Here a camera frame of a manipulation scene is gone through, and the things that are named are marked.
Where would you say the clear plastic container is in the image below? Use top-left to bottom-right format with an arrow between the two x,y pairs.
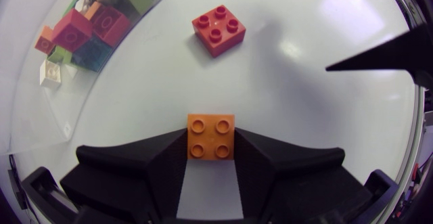
0,0 -> 169,156

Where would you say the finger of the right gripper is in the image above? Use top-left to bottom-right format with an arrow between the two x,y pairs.
325,23 -> 433,83

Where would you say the green toy brick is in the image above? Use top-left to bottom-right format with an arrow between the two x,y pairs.
46,45 -> 74,65

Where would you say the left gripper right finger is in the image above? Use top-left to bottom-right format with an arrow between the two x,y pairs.
233,127 -> 373,224

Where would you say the white toy brick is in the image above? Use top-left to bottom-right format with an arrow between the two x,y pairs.
39,59 -> 63,90

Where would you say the dark red toy brick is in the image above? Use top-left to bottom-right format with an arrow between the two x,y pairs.
90,5 -> 132,48

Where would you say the orange toy brick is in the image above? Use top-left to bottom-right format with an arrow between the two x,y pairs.
34,25 -> 57,55
187,113 -> 235,161

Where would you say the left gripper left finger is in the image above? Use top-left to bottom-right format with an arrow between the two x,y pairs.
60,128 -> 189,224

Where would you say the blue toy brick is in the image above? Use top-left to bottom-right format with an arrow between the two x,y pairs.
71,35 -> 114,73

